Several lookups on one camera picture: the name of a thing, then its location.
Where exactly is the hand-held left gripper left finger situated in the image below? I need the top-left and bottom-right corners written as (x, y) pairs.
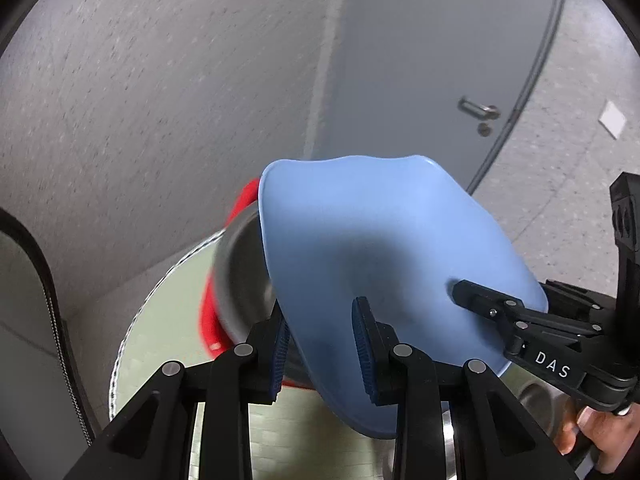
top-left (62, 302), bottom-right (292, 480)

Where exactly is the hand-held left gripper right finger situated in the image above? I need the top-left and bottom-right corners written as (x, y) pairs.
top-left (351, 296), bottom-right (579, 480)

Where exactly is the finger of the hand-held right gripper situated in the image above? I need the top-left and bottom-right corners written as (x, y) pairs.
top-left (542, 279), bottom-right (620, 332)
top-left (446, 279), bottom-right (605, 357)

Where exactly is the blue plate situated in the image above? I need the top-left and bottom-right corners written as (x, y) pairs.
top-left (257, 155), bottom-right (547, 440)

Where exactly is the person's right hand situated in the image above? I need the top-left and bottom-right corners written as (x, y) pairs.
top-left (556, 400), bottom-right (640, 476)

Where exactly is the red bowl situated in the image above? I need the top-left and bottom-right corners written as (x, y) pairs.
top-left (198, 179), bottom-right (317, 392)

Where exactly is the steel bowl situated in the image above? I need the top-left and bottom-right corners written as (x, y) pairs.
top-left (212, 205), bottom-right (321, 390)

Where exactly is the round pale green table mat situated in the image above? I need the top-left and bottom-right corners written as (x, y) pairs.
top-left (107, 227), bottom-right (401, 480)

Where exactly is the grey panel with black trim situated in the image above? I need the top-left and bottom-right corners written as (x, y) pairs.
top-left (0, 208), bottom-right (97, 463)

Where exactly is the grey door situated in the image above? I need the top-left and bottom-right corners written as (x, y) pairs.
top-left (300, 0), bottom-right (569, 196)

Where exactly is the white wall plate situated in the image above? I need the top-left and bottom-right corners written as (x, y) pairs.
top-left (598, 100), bottom-right (627, 139)

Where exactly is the metal door handle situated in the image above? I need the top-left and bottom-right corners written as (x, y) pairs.
top-left (458, 96), bottom-right (501, 121)

